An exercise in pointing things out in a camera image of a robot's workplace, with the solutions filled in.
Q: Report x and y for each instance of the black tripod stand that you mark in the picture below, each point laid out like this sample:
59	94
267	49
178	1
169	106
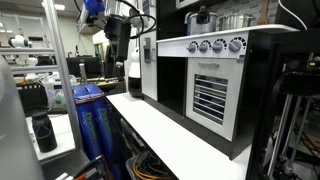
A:
293	86

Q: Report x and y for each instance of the black water bottle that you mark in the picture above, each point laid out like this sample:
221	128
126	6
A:
44	133

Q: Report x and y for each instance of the clear container with green item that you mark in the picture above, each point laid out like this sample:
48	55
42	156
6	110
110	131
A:
56	98

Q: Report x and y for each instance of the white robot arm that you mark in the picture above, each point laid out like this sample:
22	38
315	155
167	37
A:
116	8

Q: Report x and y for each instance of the white black toy kitchen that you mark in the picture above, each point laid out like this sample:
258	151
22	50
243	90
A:
260	100

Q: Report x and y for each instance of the red black hand tool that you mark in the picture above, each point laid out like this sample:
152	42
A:
88	168

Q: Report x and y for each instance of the black mesh crate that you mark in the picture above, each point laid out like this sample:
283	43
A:
31	100

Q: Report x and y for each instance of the white background robot part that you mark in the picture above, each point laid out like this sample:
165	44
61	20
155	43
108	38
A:
19	41
30	61

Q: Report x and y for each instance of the grey pot with black lid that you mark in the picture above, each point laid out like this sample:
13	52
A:
200	25

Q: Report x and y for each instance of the blurred grey object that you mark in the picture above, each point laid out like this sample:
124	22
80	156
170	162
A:
16	140

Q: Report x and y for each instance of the grey stove knob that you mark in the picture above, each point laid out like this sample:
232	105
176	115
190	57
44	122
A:
217	46
204	47
235	45
192	47

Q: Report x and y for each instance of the white freezer door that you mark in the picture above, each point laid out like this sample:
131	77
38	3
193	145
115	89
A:
150	10

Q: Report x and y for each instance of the blue wrist mount piece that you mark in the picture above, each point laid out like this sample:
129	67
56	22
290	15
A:
93	6

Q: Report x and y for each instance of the white slatted oven door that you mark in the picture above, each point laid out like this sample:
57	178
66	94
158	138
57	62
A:
213	66

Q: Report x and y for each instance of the white fridge door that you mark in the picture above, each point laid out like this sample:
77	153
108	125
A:
150	80

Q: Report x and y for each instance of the aluminium frame post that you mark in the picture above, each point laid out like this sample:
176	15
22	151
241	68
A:
63	76

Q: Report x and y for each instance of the white black round device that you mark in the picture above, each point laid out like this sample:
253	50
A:
135	70

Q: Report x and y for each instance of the grey water dispenser panel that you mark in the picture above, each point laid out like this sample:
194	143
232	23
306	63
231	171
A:
147	50

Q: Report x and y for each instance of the black screen box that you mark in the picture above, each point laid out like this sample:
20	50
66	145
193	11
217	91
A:
310	13

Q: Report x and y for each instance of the ceiling light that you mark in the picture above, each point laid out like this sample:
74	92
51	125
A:
58	6

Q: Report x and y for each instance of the blue cardboard box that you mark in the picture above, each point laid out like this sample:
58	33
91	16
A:
87	133
106	133

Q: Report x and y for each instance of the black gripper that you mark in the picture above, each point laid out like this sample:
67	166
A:
118	33

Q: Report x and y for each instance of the black computer monitor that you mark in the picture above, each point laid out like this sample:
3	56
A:
91	66

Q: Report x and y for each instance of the wooden spatula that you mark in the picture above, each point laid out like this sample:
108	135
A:
264	11

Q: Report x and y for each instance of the grey plastic bin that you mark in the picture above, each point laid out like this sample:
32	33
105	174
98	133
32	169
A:
130	166

